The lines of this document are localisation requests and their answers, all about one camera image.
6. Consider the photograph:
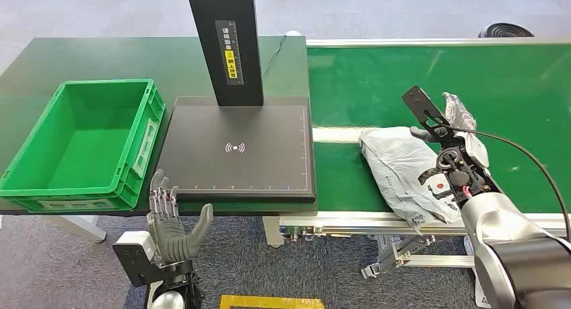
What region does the black round ribbed object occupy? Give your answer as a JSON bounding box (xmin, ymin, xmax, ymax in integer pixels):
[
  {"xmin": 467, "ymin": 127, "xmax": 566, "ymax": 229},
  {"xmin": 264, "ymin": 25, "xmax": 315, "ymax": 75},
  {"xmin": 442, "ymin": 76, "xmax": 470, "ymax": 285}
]
[{"xmin": 477, "ymin": 22, "xmax": 535, "ymax": 39}]

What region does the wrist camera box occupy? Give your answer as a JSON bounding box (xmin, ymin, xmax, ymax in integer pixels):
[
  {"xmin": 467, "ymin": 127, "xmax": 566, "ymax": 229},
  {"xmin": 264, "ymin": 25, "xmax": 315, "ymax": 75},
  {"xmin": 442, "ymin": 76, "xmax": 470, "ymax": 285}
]
[
  {"xmin": 401, "ymin": 85, "xmax": 450, "ymax": 135},
  {"xmin": 112, "ymin": 230, "xmax": 157, "ymax": 288}
]

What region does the aluminium conveyor frame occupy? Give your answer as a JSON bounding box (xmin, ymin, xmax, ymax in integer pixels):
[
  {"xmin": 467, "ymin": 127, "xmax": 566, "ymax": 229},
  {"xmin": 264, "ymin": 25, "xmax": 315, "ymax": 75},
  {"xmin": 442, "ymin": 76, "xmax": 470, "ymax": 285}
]
[{"xmin": 278, "ymin": 37, "xmax": 571, "ymax": 281}]

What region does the black scanner column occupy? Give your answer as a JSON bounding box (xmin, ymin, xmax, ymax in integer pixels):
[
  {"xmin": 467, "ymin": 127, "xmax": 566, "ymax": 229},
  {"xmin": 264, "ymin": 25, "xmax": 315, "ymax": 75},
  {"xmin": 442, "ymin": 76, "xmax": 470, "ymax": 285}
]
[{"xmin": 184, "ymin": 0, "xmax": 265, "ymax": 108}]

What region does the white table leg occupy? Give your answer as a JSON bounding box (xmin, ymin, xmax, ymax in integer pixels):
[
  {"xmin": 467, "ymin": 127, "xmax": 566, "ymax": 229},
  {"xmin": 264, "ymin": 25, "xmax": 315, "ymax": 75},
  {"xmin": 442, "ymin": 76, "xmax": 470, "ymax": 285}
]
[
  {"xmin": 262, "ymin": 216, "xmax": 285, "ymax": 248},
  {"xmin": 43, "ymin": 215, "xmax": 108, "ymax": 244}
]

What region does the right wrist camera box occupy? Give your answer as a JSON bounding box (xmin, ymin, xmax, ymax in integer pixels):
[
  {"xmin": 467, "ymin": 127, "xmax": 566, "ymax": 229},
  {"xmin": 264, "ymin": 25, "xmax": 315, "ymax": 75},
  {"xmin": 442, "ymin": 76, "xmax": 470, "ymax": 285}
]
[{"xmin": 401, "ymin": 85, "xmax": 450, "ymax": 135}]

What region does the yellow floor tape marking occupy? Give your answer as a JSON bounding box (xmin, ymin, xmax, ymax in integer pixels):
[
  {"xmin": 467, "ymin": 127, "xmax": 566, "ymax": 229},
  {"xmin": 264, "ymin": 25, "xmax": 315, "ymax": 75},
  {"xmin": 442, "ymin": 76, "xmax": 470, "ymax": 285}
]
[{"xmin": 219, "ymin": 294, "xmax": 326, "ymax": 309}]

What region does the thin black table cable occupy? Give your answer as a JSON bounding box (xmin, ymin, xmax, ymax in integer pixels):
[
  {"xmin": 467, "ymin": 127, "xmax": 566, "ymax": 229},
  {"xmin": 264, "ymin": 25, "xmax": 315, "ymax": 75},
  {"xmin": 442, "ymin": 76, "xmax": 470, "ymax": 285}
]
[{"xmin": 261, "ymin": 34, "xmax": 289, "ymax": 80}]

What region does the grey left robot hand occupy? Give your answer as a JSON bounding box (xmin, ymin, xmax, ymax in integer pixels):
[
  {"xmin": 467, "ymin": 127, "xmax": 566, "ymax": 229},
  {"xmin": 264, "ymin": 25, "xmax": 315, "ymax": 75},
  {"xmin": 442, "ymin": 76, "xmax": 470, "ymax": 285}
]
[{"xmin": 147, "ymin": 169, "xmax": 214, "ymax": 265}]

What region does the green plastic crate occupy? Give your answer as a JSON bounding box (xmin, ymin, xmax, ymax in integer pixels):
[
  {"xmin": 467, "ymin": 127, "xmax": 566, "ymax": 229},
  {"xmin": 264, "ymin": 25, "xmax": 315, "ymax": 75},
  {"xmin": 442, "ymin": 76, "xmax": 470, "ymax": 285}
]
[{"xmin": 0, "ymin": 78, "xmax": 167, "ymax": 214}]

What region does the black scanner base plate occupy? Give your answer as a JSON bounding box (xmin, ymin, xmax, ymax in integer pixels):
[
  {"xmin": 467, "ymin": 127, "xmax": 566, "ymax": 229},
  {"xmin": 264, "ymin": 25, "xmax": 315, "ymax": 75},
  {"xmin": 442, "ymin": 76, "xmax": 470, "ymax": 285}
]
[{"xmin": 157, "ymin": 96, "xmax": 317, "ymax": 205}]

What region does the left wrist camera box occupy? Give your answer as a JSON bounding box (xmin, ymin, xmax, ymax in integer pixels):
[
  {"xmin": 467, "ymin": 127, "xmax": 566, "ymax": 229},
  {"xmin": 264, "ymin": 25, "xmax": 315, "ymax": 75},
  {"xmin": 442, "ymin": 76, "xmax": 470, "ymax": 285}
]
[{"xmin": 112, "ymin": 230, "xmax": 157, "ymax": 288}]

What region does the black and yellow label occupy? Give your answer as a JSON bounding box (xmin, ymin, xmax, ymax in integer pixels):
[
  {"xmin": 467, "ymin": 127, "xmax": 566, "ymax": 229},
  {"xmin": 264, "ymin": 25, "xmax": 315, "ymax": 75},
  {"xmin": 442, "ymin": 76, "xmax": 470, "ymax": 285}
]
[{"xmin": 215, "ymin": 20, "xmax": 245, "ymax": 86}]

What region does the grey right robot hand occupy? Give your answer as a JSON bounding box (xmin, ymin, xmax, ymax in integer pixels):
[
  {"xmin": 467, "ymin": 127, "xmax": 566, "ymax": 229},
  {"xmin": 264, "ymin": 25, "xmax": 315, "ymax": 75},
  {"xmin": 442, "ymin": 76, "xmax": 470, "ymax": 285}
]
[{"xmin": 410, "ymin": 92, "xmax": 490, "ymax": 169}]

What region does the grey plastic courier package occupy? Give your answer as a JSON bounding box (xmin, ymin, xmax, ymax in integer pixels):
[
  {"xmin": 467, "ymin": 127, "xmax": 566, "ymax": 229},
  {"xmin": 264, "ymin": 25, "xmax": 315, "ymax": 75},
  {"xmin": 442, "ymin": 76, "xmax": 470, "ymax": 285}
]
[{"xmin": 359, "ymin": 126, "xmax": 466, "ymax": 235}]

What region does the green conveyor belt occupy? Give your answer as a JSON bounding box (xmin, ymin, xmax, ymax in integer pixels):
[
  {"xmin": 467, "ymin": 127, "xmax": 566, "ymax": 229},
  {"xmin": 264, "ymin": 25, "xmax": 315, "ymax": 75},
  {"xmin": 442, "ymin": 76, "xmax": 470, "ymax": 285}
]
[{"xmin": 306, "ymin": 44, "xmax": 571, "ymax": 215}]

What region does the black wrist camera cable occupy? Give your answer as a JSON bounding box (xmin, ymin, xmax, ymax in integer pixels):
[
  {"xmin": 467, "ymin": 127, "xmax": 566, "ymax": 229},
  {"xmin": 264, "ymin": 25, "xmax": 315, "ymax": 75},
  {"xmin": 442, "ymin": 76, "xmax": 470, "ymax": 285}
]
[{"xmin": 424, "ymin": 111, "xmax": 571, "ymax": 243}]

